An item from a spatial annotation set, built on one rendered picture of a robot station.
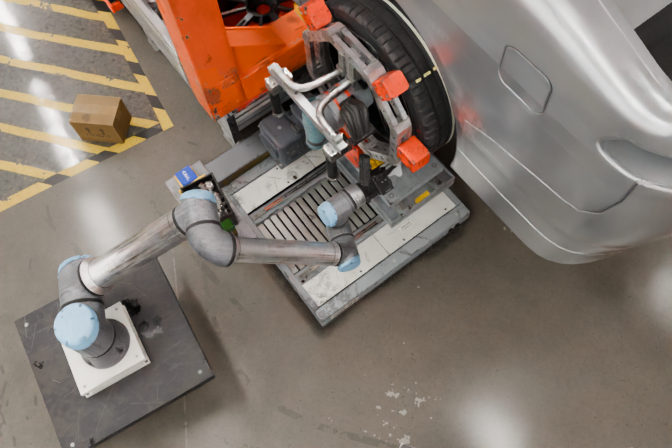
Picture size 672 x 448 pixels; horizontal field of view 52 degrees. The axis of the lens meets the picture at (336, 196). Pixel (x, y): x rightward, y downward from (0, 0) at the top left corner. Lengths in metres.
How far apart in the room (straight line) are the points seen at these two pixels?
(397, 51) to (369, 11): 0.17
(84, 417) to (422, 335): 1.38
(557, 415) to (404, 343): 0.67
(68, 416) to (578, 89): 2.13
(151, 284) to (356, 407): 0.97
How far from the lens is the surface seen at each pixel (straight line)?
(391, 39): 2.25
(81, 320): 2.58
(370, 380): 2.98
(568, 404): 3.08
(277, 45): 2.83
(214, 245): 2.25
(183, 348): 2.80
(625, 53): 1.67
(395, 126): 2.28
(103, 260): 2.57
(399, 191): 3.01
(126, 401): 2.82
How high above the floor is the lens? 2.93
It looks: 64 degrees down
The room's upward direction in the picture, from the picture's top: 6 degrees counter-clockwise
